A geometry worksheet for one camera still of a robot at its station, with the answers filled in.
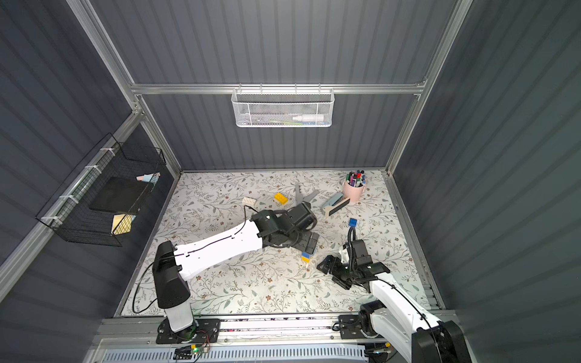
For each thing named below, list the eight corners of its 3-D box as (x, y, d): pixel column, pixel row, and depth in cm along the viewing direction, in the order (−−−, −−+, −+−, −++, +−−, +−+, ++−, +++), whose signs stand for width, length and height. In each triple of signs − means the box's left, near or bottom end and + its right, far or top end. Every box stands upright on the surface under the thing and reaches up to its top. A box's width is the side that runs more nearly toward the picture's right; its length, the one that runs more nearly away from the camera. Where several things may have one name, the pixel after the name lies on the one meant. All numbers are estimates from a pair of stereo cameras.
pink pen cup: (344, 203, 109) (349, 184, 99) (341, 188, 115) (346, 169, 105) (360, 203, 109) (367, 184, 99) (357, 188, 115) (363, 169, 105)
